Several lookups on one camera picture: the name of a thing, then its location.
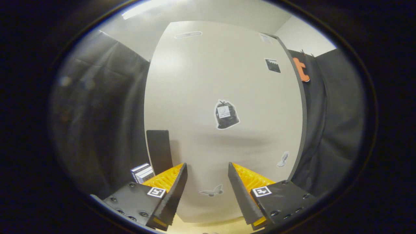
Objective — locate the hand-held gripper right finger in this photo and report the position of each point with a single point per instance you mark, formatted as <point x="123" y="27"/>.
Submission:
<point x="242" y="195"/>

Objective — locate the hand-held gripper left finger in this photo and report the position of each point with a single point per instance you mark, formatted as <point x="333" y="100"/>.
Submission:
<point x="174" y="198"/>

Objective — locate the grey shoe cabinet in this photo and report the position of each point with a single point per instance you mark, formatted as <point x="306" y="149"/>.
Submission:
<point x="304" y="113"/>

